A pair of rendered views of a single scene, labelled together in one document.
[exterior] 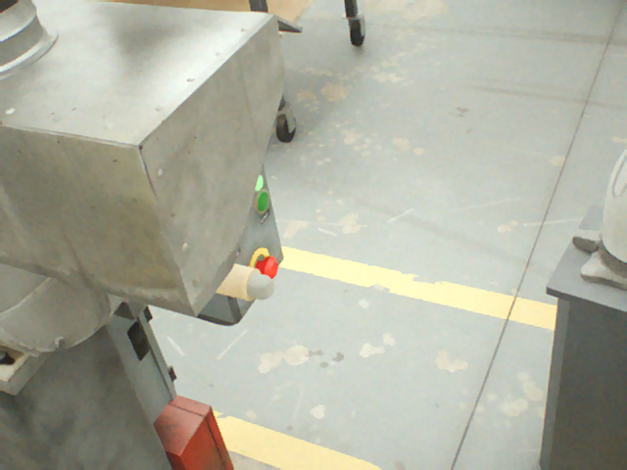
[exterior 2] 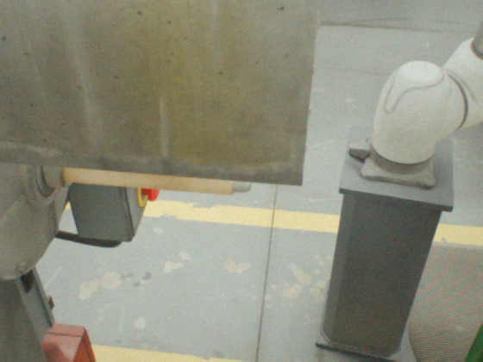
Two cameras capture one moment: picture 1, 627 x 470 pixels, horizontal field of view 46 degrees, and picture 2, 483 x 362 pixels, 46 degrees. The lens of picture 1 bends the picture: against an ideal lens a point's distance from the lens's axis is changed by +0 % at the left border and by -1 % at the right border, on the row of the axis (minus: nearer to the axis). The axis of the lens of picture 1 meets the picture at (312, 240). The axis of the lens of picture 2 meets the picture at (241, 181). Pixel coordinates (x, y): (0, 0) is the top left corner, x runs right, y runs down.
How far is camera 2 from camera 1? 0.29 m
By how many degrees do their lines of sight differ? 19
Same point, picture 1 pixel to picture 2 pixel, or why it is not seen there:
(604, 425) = (378, 289)
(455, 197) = not seen: hidden behind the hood
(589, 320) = (370, 209)
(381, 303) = (172, 227)
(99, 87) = not seen: outside the picture
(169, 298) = (278, 168)
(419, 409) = (222, 306)
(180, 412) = (58, 337)
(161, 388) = (42, 317)
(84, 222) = (198, 94)
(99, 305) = (48, 228)
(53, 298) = (19, 221)
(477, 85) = not seen: hidden behind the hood
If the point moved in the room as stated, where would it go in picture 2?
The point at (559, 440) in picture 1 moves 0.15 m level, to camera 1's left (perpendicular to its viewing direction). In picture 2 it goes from (342, 307) to (299, 324)
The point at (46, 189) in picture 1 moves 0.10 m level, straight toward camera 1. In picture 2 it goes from (159, 59) to (289, 125)
